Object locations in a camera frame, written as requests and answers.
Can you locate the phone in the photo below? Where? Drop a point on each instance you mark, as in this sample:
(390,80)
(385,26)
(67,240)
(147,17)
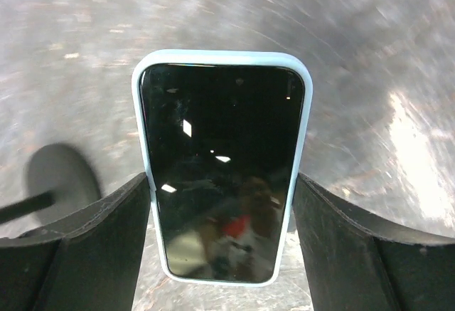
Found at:
(222,135)

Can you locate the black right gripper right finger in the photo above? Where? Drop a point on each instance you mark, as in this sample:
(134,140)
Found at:
(356,260)

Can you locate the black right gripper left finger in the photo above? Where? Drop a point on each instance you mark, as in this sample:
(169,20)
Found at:
(89,260)

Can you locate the black phone stand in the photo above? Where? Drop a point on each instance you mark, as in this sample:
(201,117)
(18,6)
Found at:
(59,182)

